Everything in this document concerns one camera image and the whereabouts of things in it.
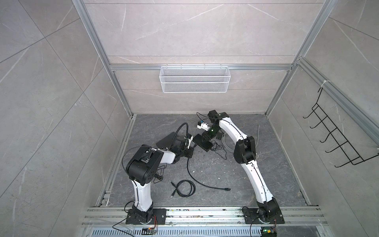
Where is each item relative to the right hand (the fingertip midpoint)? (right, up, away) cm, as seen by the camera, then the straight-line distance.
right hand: (204, 138), depth 104 cm
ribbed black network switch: (-3, -2, -3) cm, 4 cm away
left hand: (-8, -5, -5) cm, 10 cm away
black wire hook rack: (+59, -3, -43) cm, 73 cm away
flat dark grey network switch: (-27, -2, 0) cm, 28 cm away
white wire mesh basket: (-7, +42, -3) cm, 43 cm away
